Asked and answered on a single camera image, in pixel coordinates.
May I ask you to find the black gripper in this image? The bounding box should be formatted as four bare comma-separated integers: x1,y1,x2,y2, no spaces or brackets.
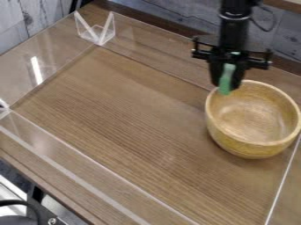
191,16,272,91

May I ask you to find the green rectangular stick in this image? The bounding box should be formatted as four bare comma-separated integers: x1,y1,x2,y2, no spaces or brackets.
218,51,242,96

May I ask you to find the light wooden bowl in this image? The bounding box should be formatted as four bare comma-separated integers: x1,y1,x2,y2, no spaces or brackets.
204,80,301,159

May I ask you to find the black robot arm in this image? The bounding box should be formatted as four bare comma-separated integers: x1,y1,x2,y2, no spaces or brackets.
191,0,272,95

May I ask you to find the black metal table leg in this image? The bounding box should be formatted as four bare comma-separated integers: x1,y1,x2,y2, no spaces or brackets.
26,185,66,225

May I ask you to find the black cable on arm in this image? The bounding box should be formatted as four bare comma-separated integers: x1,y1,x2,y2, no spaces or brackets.
250,4,279,33

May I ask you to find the clear acrylic corner bracket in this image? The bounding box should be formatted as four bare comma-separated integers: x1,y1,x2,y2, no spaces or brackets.
73,11,115,46

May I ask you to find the clear acrylic barrier frame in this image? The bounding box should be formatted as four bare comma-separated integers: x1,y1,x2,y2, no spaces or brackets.
0,9,301,225

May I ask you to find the black cable near floor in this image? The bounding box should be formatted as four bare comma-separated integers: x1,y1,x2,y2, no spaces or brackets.
0,200,36,225

